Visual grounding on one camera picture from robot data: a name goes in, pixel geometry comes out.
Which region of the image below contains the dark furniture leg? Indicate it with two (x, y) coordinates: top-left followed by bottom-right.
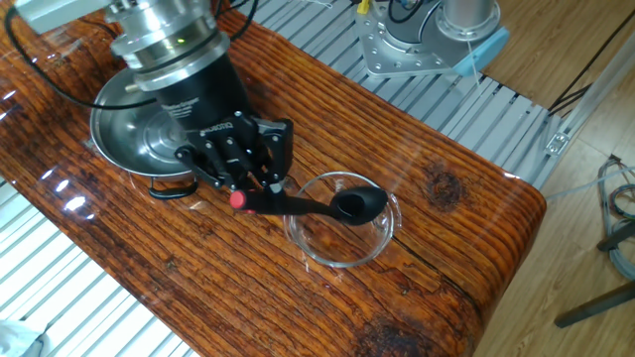
(554, 280), (635, 328)
(597, 220), (635, 252)

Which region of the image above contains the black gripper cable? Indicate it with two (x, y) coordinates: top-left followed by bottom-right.
(3, 0), (259, 111)

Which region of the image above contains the blue tissue pack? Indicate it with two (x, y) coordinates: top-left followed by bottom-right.
(0, 319), (51, 357)

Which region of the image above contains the black ladle with red accents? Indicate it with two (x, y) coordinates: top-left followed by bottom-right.
(228, 185), (390, 228)

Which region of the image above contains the grey coiled cable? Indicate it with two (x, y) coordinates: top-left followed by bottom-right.
(597, 153), (635, 282)

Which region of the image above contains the steel pot with black handles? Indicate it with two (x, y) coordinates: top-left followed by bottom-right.
(88, 66), (200, 200)

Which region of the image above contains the aluminium beam with corner bracket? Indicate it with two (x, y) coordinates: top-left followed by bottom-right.
(544, 29), (635, 160)

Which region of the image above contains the grey wrist-mounted box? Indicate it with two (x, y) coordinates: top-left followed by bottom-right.
(14, 0), (116, 36)

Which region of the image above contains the white cable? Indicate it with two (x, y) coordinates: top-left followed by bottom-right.
(545, 166), (635, 199)

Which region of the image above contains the black floor cable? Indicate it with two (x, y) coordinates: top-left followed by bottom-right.
(548, 9), (635, 118)

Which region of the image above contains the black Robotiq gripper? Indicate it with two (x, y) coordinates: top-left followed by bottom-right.
(157, 52), (295, 195)

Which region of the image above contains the glossy wood-grain table mat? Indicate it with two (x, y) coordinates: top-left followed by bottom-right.
(0, 0), (547, 357)

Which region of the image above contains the clear glass bowl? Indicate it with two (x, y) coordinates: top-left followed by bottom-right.
(283, 171), (402, 269)

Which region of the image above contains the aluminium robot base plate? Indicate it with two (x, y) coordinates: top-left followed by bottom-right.
(354, 0), (455, 79)

